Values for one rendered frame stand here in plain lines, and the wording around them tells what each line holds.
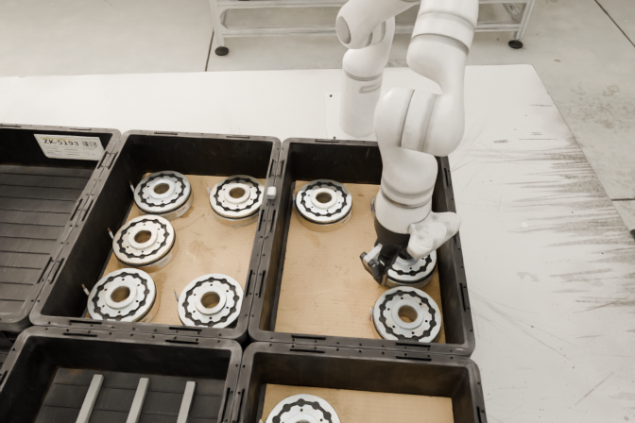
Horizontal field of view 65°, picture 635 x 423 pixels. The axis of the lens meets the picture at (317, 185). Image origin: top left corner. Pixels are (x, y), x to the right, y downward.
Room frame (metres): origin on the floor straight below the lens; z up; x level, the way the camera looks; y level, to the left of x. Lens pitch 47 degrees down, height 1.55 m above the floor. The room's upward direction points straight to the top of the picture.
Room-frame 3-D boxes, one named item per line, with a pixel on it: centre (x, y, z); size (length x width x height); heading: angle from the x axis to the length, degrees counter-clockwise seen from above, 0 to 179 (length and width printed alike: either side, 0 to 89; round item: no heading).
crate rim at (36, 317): (0.51, 0.23, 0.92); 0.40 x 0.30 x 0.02; 176
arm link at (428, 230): (0.44, -0.13, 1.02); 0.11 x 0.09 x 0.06; 39
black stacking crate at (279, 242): (0.48, -0.07, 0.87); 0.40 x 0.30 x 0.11; 176
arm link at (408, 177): (0.46, -0.11, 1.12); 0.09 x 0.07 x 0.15; 70
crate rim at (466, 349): (0.48, -0.07, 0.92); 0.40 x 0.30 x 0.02; 176
